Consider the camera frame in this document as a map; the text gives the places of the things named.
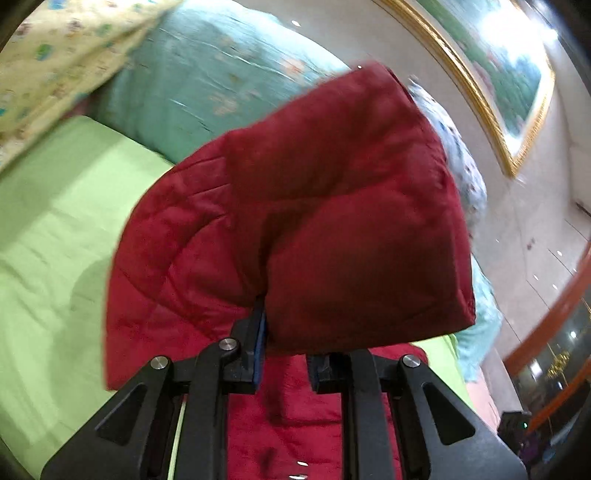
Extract teal floral quilt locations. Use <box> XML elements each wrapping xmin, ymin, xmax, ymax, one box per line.
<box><xmin>95</xmin><ymin>0</ymin><xmax>505</xmax><ymax>385</ymax></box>

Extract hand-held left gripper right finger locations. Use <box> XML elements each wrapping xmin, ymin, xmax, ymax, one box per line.
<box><xmin>307</xmin><ymin>348</ymin><xmax>528</xmax><ymax>480</ymax></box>

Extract wooden glass cabinet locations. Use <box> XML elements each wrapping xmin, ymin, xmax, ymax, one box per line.
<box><xmin>502</xmin><ymin>240</ymin><xmax>591</xmax><ymax>462</ymax></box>

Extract yellow printed blanket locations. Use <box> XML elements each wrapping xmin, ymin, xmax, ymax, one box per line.
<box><xmin>0</xmin><ymin>0</ymin><xmax>185</xmax><ymax>172</ymax></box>

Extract green bed sheet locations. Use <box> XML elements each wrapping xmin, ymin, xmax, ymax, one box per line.
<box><xmin>0</xmin><ymin>114</ymin><xmax>478</xmax><ymax>480</ymax></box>

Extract bear print pillow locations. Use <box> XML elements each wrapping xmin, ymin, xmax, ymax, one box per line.
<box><xmin>406</xmin><ymin>79</ymin><xmax>489</xmax><ymax>234</ymax></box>

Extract black device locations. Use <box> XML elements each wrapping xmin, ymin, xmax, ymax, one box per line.
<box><xmin>496</xmin><ymin>410</ymin><xmax>533</xmax><ymax>459</ymax></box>

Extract gold framed painting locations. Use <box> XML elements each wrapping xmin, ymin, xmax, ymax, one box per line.
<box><xmin>373</xmin><ymin>0</ymin><xmax>558</xmax><ymax>179</ymax></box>

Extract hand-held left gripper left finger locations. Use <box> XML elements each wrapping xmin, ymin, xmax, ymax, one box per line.
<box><xmin>41</xmin><ymin>296</ymin><xmax>269</xmax><ymax>480</ymax></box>

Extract red quilted jacket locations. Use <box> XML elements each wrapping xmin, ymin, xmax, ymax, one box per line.
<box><xmin>104</xmin><ymin>62</ymin><xmax>477</xmax><ymax>480</ymax></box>

